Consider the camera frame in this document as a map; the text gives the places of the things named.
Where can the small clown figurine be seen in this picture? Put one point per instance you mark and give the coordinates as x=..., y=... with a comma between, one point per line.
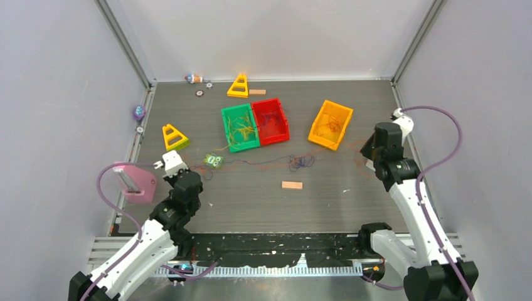
x=192, y=78

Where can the pink toy toaster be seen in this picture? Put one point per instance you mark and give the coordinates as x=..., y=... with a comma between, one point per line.
x=138, y=185

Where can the orange plastic bin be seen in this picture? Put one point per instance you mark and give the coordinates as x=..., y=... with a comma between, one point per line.
x=329, y=127

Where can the yellow triangular toy block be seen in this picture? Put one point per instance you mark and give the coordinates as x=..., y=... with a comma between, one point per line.
x=173, y=139

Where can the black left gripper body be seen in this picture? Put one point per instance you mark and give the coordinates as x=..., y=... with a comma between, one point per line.
x=172, y=179

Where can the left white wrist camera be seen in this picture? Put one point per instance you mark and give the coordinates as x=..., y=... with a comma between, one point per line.
x=171, y=163

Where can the green plastic bin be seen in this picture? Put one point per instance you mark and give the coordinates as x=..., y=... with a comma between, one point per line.
x=240, y=128

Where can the red plastic bin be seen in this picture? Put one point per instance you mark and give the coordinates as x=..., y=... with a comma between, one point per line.
x=271, y=121

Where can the small wooden block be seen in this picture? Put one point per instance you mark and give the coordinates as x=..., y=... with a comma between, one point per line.
x=292, y=185
x=257, y=92

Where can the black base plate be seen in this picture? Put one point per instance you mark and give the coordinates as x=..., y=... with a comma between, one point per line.
x=275, y=250

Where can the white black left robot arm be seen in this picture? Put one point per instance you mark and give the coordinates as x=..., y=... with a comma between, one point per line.
x=161, y=238

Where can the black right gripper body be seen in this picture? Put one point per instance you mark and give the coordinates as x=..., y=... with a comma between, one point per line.
x=369, y=151

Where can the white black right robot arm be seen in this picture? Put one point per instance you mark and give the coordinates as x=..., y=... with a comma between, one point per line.
x=432, y=268

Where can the green monster toy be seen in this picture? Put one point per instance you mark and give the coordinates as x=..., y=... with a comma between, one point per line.
x=213, y=161

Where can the purple egg toy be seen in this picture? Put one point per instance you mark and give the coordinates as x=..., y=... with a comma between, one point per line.
x=139, y=112

